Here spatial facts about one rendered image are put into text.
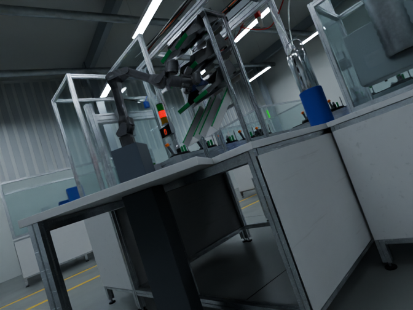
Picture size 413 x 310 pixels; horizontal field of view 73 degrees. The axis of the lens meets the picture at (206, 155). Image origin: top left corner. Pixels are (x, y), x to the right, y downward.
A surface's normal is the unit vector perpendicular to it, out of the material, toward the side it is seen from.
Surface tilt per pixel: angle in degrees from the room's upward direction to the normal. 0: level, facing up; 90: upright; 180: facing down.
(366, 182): 90
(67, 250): 90
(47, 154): 90
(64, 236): 90
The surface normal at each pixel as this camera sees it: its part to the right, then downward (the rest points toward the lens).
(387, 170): -0.70, 0.18
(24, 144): 0.54, -0.25
